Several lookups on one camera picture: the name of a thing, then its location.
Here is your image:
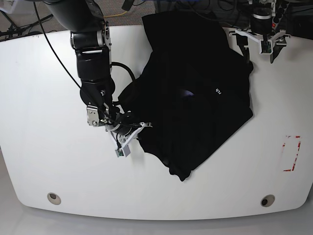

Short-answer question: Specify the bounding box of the black T-shirt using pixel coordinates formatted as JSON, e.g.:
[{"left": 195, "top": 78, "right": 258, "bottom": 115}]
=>
[{"left": 118, "top": 11, "right": 253, "bottom": 181}]

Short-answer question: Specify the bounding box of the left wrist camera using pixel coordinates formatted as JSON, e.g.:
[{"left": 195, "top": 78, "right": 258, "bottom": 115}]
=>
[{"left": 260, "top": 40, "right": 272, "bottom": 54}]

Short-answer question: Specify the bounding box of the left table grommet hole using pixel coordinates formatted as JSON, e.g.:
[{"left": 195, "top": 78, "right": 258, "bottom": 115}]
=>
[{"left": 47, "top": 193, "right": 61, "bottom": 205}]

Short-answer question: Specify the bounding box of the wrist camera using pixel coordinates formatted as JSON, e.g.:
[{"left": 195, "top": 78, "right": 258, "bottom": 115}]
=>
[
  {"left": 115, "top": 145, "right": 131, "bottom": 157},
  {"left": 260, "top": 40, "right": 272, "bottom": 54}
]

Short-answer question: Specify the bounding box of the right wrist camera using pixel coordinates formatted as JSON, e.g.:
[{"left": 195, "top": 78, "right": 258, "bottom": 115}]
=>
[{"left": 115, "top": 145, "right": 131, "bottom": 157}]

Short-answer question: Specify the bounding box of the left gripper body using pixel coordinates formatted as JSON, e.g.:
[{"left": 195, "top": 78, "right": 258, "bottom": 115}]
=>
[{"left": 229, "top": 29, "right": 290, "bottom": 53}]

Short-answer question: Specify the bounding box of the yellow cable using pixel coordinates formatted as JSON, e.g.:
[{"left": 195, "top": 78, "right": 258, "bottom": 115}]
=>
[{"left": 105, "top": 9, "right": 129, "bottom": 18}]

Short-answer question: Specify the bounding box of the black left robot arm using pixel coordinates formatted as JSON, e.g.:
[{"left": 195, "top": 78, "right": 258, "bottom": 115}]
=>
[{"left": 229, "top": 0, "right": 290, "bottom": 64}]

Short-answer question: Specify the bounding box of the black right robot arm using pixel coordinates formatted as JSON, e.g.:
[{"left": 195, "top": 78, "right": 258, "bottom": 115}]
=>
[{"left": 44, "top": 0, "right": 147, "bottom": 155}]

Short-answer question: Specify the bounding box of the table grommet hole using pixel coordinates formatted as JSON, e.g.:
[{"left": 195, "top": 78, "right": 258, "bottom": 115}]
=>
[
  {"left": 261, "top": 194, "right": 275, "bottom": 208},
  {"left": 47, "top": 193, "right": 61, "bottom": 205}
]

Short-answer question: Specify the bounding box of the right table grommet hole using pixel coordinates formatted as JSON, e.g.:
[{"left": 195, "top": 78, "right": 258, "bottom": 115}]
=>
[{"left": 261, "top": 194, "right": 275, "bottom": 208}]

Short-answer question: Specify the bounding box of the red tape rectangle marking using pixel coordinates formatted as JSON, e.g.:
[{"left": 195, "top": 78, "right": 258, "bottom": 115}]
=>
[{"left": 279, "top": 136, "right": 301, "bottom": 172}]

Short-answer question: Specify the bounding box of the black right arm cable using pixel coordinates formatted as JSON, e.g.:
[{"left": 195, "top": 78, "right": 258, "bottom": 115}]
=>
[{"left": 33, "top": 0, "right": 83, "bottom": 90}]

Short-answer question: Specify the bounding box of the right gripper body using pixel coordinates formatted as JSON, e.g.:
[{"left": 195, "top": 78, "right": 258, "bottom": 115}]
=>
[{"left": 87, "top": 104, "right": 152, "bottom": 149}]

